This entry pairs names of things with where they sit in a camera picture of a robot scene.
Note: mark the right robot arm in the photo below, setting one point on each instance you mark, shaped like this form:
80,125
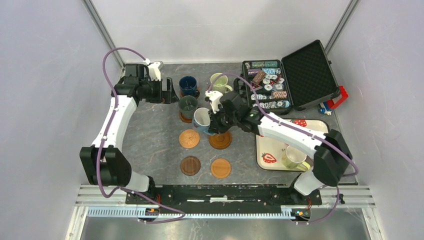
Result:
329,151

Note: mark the black poker chip case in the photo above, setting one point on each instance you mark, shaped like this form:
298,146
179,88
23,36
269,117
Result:
300,80

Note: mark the light cork coaster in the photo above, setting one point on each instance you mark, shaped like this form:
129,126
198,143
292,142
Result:
189,138

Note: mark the white serving tray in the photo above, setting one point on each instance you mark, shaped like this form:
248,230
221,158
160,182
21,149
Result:
270,152

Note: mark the orange coaster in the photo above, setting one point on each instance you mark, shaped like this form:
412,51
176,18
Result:
220,168

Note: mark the wooden coaster one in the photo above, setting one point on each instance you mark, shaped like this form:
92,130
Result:
197,95

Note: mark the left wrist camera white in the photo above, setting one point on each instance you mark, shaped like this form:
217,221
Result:
155,71

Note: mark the dark walnut coaster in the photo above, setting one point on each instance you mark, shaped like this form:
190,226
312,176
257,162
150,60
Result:
190,165

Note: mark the grey green mug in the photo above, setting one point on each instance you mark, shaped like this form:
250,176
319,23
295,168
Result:
187,106

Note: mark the red plastic block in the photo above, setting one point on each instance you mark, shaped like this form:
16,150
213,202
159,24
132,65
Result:
337,101

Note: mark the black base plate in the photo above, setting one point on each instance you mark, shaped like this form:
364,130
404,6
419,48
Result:
232,198

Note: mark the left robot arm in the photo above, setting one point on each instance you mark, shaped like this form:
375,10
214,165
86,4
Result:
103,160

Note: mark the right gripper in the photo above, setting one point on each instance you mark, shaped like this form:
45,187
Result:
214,126

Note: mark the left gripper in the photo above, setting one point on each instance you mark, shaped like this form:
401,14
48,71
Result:
167,97

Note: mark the aluminium frame rail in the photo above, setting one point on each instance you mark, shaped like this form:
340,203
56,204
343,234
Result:
351,197

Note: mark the wooden coaster four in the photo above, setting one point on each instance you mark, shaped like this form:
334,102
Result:
220,141

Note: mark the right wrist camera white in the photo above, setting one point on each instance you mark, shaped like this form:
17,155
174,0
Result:
213,98

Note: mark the wooden coaster five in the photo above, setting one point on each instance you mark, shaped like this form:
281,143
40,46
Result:
184,118

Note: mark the dark blue mug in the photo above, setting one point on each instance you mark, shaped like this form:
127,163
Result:
188,86

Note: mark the light blue mug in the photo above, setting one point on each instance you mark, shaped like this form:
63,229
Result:
201,121

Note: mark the light green mug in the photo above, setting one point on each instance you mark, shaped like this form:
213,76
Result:
220,84

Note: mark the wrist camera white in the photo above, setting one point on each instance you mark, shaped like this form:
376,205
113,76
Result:
213,98
155,71

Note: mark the yellow green mug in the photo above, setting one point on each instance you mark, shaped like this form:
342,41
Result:
295,159

